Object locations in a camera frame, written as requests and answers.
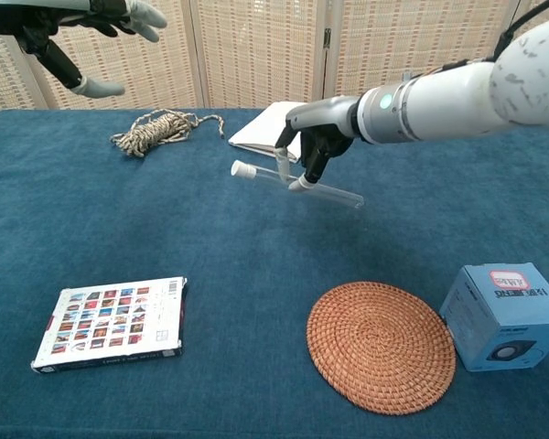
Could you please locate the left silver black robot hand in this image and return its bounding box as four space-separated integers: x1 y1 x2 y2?
0 0 168 100

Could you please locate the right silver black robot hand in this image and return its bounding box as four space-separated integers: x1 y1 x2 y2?
274 95 362 193

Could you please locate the clear glass test tube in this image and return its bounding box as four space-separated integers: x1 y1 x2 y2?
251 164 365 210

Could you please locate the white closed notebook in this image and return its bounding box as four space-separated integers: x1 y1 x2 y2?
228 101 303 165

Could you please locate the woven bamboo folding screen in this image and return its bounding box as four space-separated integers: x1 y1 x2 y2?
0 0 549 115

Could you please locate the teal table cloth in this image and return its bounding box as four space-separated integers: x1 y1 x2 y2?
0 107 549 439

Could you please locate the round woven rattan coaster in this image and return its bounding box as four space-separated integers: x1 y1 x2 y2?
306 281 457 416

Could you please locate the light blue cardboard box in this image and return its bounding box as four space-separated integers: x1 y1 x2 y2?
439 262 549 372

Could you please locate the book with picture grid cover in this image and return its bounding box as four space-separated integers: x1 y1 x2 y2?
30 275 188 374

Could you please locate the beige coiled rope bundle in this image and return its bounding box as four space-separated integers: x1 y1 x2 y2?
110 108 225 158

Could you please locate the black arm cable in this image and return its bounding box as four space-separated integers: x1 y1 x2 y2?
492 0 549 61

